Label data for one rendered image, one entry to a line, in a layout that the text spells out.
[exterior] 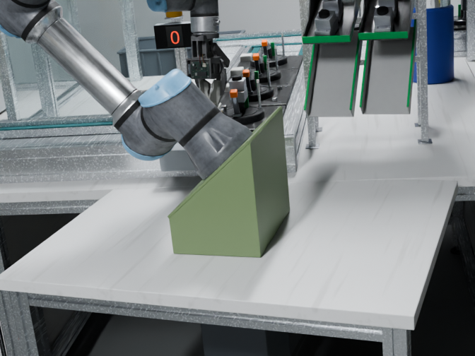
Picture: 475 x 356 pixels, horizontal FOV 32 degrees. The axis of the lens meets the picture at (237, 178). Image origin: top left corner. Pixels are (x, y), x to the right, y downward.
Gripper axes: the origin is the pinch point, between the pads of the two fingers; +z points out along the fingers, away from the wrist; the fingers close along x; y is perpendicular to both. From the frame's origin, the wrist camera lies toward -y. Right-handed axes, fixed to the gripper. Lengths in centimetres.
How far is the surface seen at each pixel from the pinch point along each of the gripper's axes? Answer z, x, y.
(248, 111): 3.0, 2.4, -18.8
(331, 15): -23.4, 29.3, -14.4
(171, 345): 97, -50, -57
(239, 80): -6.2, 1.2, -15.9
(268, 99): 1.9, 0.8, -38.8
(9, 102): 0, -78, -11
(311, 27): -20.1, 21.8, -19.9
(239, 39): -13, -58, -149
